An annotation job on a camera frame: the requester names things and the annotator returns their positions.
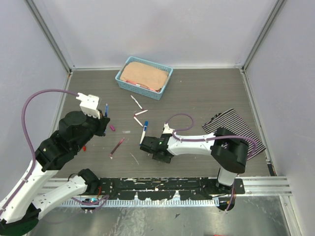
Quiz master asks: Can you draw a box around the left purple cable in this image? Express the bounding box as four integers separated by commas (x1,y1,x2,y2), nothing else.
0,89,110,214

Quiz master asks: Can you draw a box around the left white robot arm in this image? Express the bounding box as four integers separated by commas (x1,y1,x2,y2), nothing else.
0,111,110,236

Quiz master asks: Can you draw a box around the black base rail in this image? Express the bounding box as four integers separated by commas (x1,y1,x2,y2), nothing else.
83,177,232,201

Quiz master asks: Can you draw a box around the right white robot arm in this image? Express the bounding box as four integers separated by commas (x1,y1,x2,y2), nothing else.
140,128,249,194

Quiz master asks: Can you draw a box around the blue plastic basket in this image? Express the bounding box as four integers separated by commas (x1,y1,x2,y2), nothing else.
115,57,173,100

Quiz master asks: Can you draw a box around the white pen upper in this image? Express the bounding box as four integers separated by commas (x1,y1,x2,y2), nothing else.
130,95,143,110

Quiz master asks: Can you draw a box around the red gel pen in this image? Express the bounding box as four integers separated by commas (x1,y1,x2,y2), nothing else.
109,138,125,159

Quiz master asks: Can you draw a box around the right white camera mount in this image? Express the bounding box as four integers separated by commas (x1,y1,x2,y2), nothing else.
162,123,174,134

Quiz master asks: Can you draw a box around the peach folded towel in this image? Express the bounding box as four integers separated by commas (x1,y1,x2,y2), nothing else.
120,61,169,92

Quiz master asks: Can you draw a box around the black white striped cloth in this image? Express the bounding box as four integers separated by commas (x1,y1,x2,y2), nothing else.
202,108,266,159

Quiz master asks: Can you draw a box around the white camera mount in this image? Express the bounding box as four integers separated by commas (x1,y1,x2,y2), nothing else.
162,123,174,134
76,93,100,119

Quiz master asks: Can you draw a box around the blue slotted cable duct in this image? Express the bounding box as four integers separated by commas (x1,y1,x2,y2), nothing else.
61,198,220,207

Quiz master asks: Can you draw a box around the white pen with clear cap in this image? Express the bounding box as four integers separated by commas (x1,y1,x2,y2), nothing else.
133,116,143,127

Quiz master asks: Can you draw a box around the blue gel pen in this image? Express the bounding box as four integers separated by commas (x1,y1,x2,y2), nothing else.
105,103,108,117

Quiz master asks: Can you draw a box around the white marker blue print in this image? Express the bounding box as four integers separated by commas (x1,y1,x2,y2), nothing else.
139,121,148,145

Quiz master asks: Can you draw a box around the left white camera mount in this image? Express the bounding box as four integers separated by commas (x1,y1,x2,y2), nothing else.
76,93,100,119

